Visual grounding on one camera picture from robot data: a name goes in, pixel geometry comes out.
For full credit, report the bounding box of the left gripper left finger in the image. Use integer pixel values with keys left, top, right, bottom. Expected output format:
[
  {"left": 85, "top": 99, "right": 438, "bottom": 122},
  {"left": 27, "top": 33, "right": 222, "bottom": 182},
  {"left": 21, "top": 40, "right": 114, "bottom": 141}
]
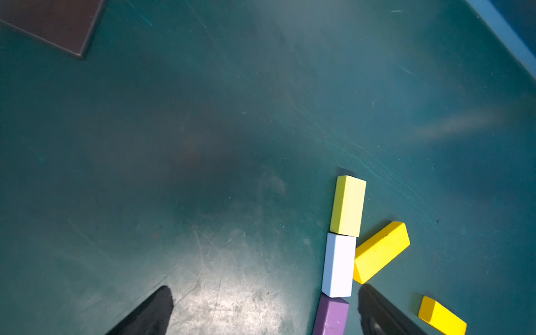
[{"left": 106, "top": 286, "right": 174, "bottom": 335}]

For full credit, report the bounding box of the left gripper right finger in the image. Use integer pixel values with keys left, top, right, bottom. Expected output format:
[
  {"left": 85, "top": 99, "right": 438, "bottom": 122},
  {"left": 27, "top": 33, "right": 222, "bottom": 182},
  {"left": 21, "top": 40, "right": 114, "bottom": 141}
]
[{"left": 358, "top": 284, "right": 426, "bottom": 335}]

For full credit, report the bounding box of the purple block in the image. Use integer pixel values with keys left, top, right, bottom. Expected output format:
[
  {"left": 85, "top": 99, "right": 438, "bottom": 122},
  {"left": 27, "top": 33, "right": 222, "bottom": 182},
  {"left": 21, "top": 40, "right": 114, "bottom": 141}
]
[{"left": 312, "top": 293, "right": 350, "bottom": 335}]

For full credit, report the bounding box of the orange yellow long block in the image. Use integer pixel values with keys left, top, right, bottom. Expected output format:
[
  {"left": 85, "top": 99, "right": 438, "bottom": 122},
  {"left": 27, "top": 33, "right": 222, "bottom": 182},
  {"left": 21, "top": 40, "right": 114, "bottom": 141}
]
[{"left": 418, "top": 296, "right": 467, "bottom": 335}]

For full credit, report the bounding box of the light blue block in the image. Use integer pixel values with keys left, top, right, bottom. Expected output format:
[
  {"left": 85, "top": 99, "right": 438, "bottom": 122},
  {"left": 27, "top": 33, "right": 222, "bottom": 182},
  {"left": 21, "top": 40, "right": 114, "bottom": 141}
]
[{"left": 322, "top": 233, "right": 357, "bottom": 298}]

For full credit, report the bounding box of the lime green block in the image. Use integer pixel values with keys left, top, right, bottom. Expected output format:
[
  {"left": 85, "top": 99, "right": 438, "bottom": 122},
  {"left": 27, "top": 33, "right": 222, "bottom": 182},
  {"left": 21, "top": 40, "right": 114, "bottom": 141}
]
[{"left": 329, "top": 175, "right": 367, "bottom": 237}]

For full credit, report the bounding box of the dark tree base plate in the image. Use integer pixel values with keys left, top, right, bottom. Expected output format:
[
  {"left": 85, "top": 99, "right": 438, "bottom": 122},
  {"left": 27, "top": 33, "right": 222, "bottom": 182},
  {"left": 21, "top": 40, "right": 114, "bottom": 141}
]
[{"left": 1, "top": 0, "right": 106, "bottom": 59}]

